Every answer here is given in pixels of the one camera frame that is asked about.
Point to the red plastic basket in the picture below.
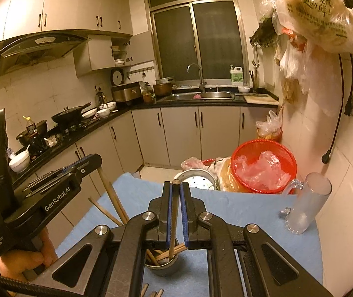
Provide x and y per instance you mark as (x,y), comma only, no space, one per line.
(241,153)

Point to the person's left hand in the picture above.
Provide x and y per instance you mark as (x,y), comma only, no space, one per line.
(19,261)

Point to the silver countertop appliance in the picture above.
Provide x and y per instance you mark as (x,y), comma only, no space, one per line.
(127,92)

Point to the steel kitchen sink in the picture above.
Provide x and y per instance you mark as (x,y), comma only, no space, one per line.
(199,96)

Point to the black wall rack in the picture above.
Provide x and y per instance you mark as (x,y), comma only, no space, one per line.
(264,34)

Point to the countertop chopstick caddy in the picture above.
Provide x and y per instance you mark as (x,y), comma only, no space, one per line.
(253,79)

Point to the dark kitchen window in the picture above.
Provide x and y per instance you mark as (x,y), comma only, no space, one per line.
(195,37)

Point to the cooking oil bottle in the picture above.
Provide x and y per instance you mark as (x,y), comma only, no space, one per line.
(31,131)

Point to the blue tablecloth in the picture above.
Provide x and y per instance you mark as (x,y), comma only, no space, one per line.
(241,204)

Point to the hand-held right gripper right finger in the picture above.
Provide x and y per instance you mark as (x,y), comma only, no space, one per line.
(184,216)

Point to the small brown jar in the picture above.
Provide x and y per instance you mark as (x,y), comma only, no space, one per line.
(147,96)

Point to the wooden cutting board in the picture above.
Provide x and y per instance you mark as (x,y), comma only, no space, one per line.
(261,99)

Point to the white bowl with spoon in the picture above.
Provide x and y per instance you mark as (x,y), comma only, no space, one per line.
(19,162)

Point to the round black dial scale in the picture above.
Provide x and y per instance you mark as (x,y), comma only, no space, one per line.
(117,77)

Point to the yellowish plastic bag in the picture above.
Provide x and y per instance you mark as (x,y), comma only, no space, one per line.
(226,173)

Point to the black clay pot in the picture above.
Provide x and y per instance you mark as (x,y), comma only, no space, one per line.
(42,126)

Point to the grey upper kitchen cabinets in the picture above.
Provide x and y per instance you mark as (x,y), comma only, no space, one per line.
(62,3)

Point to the wall hook rail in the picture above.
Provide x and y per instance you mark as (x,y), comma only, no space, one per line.
(139,71)

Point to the black wok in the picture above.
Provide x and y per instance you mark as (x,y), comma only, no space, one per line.
(70,115)

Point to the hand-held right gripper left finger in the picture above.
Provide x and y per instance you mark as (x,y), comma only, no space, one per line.
(171,210)

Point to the hanging metal ladle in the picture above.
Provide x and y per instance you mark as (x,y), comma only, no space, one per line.
(255,60)

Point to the green label detergent bottle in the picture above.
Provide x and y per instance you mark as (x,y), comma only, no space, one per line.
(236,75)

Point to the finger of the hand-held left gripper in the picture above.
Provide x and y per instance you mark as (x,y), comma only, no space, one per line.
(45,178)
(85,165)

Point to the clear crumpled plastic bag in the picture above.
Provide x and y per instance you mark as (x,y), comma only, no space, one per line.
(266,170)

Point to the open shelf with dishes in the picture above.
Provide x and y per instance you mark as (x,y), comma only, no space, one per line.
(119,55)

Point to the translucent hanging plastic bag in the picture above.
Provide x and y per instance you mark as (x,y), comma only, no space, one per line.
(318,83)

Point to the dark grey utensil holder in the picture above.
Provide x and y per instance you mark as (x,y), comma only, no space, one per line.
(167,269)

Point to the large printed hanging bag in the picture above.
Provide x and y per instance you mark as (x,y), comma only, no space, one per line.
(315,12)

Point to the brown wooden chopstick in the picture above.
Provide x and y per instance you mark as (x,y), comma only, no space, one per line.
(173,222)
(179,251)
(113,193)
(105,212)
(168,252)
(151,257)

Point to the round metal steamer tray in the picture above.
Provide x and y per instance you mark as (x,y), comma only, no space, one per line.
(195,181)

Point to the small white bowl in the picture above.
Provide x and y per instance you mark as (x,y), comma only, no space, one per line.
(244,89)

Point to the white hanging plastic bag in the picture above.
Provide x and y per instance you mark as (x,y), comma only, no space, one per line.
(294,65)

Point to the brown cooking pot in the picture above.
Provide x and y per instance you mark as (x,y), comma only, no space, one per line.
(163,88)

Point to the gas stove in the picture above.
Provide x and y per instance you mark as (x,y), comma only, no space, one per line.
(74,126)

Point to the chrome kitchen faucet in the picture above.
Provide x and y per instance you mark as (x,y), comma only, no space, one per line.
(199,74)

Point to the clear glass mug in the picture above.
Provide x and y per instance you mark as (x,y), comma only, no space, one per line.
(306,204)

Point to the glass kettle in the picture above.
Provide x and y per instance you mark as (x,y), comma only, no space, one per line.
(100,97)

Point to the glass range hood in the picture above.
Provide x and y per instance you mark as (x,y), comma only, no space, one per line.
(40,46)

